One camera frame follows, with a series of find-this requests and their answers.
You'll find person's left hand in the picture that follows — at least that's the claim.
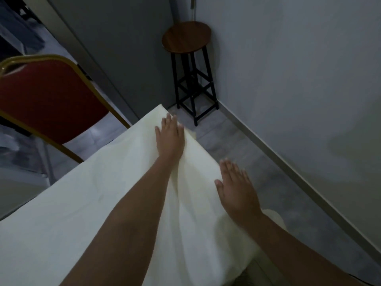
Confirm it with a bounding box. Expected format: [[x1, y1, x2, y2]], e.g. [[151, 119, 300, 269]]
[[155, 113, 186, 163]]

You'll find person's right hand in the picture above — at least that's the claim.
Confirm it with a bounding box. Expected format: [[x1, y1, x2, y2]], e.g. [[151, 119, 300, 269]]
[[215, 158, 264, 227]]

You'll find white cloth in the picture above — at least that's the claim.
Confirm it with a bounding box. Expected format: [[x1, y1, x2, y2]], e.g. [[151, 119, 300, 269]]
[[0, 104, 289, 286]]

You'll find person's right forearm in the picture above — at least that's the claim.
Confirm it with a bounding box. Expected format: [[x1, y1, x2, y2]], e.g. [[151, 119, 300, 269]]
[[235, 210, 366, 286]]

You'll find person's left forearm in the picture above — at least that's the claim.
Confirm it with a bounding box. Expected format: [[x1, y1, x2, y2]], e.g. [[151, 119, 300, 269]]
[[59, 155, 183, 286]]

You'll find wooden stool with black legs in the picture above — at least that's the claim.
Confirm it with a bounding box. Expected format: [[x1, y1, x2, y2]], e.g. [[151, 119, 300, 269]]
[[162, 21, 220, 127]]

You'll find dark blue fabric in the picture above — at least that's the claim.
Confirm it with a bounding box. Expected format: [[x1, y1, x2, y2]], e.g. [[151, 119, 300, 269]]
[[0, 0, 46, 54]]

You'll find red chair with gold frame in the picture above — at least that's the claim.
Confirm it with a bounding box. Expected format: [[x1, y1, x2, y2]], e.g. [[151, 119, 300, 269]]
[[0, 54, 132, 164]]

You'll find black cable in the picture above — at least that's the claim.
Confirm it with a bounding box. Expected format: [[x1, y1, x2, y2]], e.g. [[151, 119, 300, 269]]
[[348, 273, 376, 286]]

